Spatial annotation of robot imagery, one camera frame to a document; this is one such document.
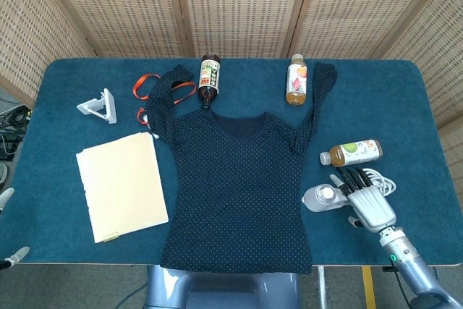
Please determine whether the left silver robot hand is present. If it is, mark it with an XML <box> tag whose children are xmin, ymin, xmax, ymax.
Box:
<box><xmin>0</xmin><ymin>187</ymin><xmax>31</xmax><ymax>271</ymax></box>

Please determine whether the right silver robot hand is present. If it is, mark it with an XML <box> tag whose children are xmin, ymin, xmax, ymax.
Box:
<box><xmin>329</xmin><ymin>166</ymin><xmax>398</xmax><ymax>233</ymax></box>

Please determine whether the white charger cable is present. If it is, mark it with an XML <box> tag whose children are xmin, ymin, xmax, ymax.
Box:
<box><xmin>361</xmin><ymin>167</ymin><xmax>397</xmax><ymax>196</ymax></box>

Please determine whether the white garment steamer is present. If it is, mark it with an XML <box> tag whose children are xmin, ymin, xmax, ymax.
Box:
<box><xmin>302</xmin><ymin>185</ymin><xmax>354</xmax><ymax>213</ymax></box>

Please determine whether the dark navy polka-dot shirt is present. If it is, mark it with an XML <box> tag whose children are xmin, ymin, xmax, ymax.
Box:
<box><xmin>145</xmin><ymin>62</ymin><xmax>339</xmax><ymax>276</ymax></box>

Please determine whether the tea bottle with green-apple label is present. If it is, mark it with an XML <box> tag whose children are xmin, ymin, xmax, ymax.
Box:
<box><xmin>319</xmin><ymin>138</ymin><xmax>383</xmax><ymax>168</ymax></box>

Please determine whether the blue table cloth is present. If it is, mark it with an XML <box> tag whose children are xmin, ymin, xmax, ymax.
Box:
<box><xmin>0</xmin><ymin>57</ymin><xmax>453</xmax><ymax>266</ymax></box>

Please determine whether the white table leg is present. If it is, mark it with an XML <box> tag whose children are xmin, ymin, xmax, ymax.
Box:
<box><xmin>316</xmin><ymin>265</ymin><xmax>328</xmax><ymax>309</ymax></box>

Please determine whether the cream paper folder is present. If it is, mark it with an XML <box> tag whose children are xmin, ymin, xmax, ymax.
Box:
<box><xmin>75</xmin><ymin>131</ymin><xmax>170</xmax><ymax>245</ymax></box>

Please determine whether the white folding phone stand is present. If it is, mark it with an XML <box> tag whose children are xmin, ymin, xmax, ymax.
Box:
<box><xmin>76</xmin><ymin>88</ymin><xmax>119</xmax><ymax>125</ymax></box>

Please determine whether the tea bottle with red-fruit label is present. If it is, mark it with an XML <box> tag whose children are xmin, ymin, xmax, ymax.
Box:
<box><xmin>284</xmin><ymin>54</ymin><xmax>309</xmax><ymax>106</ymax></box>

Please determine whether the blue-grey robot torso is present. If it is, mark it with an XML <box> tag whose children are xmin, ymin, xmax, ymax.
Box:
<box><xmin>144</xmin><ymin>264</ymin><xmax>301</xmax><ymax>309</ymax></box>

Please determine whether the dark brown drink bottle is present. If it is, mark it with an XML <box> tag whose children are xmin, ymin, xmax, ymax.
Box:
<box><xmin>197</xmin><ymin>54</ymin><xmax>221</xmax><ymax>110</ymax></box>

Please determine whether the woven rattan folding screen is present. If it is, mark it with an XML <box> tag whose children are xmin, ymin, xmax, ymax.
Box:
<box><xmin>0</xmin><ymin>0</ymin><xmax>463</xmax><ymax>187</ymax></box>

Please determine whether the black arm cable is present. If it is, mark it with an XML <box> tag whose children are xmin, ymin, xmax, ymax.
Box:
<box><xmin>383</xmin><ymin>267</ymin><xmax>413</xmax><ymax>308</ymax></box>

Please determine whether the black floor cables bundle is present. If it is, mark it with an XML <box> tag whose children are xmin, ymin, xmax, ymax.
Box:
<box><xmin>0</xmin><ymin>106</ymin><xmax>33</xmax><ymax>160</ymax></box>

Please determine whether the blue floor cable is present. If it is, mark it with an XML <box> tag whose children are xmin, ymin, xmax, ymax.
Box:
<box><xmin>117</xmin><ymin>279</ymin><xmax>149</xmax><ymax>308</ymax></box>

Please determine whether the orange lanyard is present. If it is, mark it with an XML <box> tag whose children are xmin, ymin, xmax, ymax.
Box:
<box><xmin>132</xmin><ymin>73</ymin><xmax>196</xmax><ymax>125</ymax></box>

